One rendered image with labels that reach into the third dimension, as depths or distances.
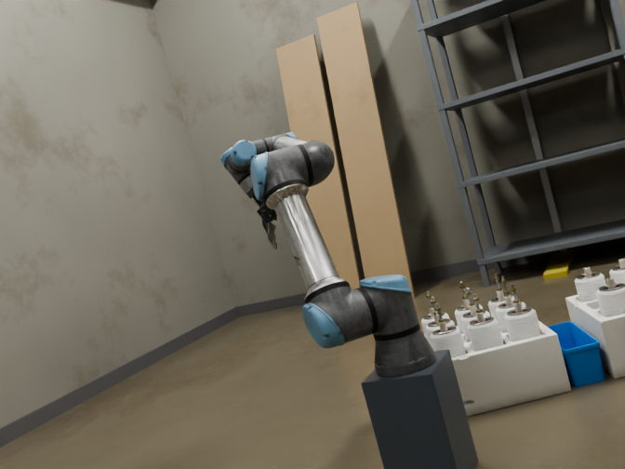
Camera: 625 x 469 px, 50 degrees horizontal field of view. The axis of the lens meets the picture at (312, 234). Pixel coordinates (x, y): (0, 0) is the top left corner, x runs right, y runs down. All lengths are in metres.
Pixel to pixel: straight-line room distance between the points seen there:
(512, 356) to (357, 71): 2.67
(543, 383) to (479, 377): 0.19
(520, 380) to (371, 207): 2.27
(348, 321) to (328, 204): 2.81
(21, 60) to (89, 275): 1.28
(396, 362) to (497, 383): 0.57
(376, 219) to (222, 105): 1.56
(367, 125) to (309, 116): 0.43
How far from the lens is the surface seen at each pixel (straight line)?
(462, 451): 1.74
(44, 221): 3.99
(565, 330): 2.47
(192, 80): 5.21
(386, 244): 4.15
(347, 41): 4.47
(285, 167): 1.71
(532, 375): 2.15
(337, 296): 1.58
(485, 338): 2.12
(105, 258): 4.25
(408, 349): 1.63
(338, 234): 4.30
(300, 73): 4.59
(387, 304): 1.60
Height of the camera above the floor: 0.77
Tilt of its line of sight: 3 degrees down
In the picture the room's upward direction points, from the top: 15 degrees counter-clockwise
